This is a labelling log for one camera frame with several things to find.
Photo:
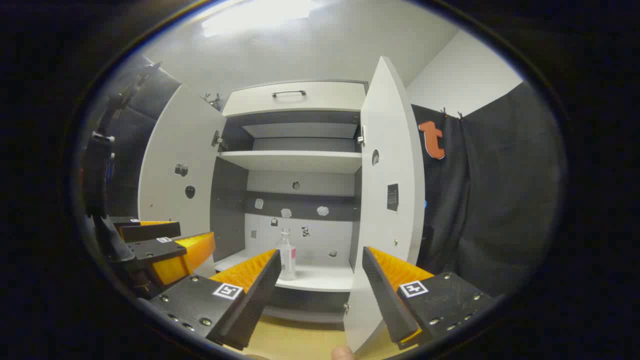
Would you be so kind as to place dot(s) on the ceiling light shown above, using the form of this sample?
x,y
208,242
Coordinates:
x,y
255,15

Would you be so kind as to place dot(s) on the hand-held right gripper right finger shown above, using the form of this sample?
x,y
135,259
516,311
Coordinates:
x,y
387,300

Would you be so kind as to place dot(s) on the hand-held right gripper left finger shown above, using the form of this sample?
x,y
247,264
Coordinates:
x,y
255,305

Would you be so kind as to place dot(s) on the black backdrop cloth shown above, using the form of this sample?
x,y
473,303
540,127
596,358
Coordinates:
x,y
500,200
135,115

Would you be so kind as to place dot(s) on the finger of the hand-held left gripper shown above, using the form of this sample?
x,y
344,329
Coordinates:
x,y
150,231
155,250

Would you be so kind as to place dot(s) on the white cabinet door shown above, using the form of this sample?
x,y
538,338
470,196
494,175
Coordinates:
x,y
390,150
170,140

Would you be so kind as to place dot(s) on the white cabinet shelf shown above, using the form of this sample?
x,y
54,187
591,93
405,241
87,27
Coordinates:
x,y
295,161

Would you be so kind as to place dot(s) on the clear plastic bottle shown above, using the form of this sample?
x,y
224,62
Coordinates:
x,y
286,260

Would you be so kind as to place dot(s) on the white cabinet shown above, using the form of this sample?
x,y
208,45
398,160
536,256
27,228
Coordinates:
x,y
300,185

